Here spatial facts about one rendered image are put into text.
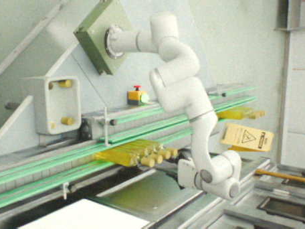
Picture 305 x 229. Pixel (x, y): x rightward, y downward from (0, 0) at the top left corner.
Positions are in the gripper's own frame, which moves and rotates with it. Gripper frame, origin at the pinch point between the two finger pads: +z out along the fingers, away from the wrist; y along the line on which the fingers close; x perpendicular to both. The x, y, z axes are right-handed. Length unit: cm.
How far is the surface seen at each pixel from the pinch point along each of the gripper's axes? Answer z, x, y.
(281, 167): -1, -74, -17
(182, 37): 73, -77, 50
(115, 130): 38.8, -0.8, 7.5
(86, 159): 33.8, 17.8, -1.5
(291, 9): 232, -480, 97
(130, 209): 0.2, 19.4, -11.5
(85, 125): 37.6, 15.1, 12.4
